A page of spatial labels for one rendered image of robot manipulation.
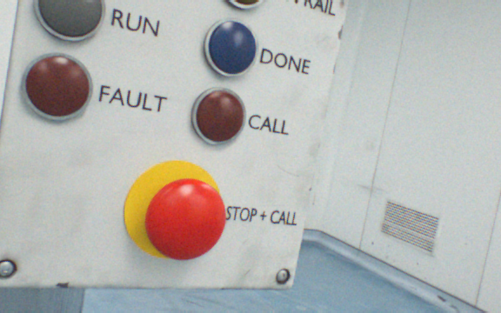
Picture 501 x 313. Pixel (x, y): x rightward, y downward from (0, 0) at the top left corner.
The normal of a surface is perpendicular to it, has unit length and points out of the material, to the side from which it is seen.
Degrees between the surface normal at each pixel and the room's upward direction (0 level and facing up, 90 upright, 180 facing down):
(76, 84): 89
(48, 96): 92
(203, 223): 90
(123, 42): 90
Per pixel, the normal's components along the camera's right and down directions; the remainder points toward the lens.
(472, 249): -0.87, -0.13
